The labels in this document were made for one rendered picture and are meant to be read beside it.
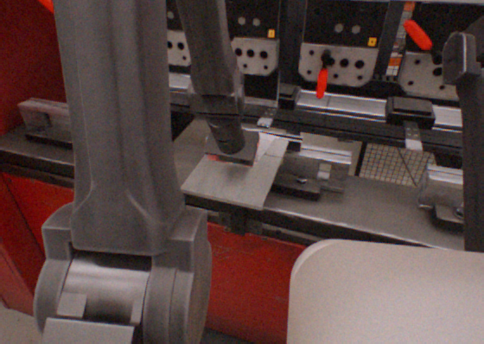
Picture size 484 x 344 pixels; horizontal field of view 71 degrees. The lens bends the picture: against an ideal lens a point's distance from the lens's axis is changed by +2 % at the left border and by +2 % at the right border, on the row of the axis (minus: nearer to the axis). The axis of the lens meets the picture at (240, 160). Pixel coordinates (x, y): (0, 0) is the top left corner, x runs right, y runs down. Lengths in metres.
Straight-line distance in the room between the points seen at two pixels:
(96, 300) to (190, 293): 0.06
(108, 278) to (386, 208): 0.77
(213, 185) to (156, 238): 0.51
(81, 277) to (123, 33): 0.15
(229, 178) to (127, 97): 0.56
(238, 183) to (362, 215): 0.33
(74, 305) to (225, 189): 0.50
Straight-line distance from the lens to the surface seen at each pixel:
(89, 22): 0.20
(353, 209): 0.89
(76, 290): 0.25
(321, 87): 0.73
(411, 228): 0.89
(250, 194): 0.70
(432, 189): 0.92
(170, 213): 0.22
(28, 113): 1.32
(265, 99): 0.85
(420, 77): 0.76
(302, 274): 0.16
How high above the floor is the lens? 1.46
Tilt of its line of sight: 35 degrees down
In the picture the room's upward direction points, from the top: straight up
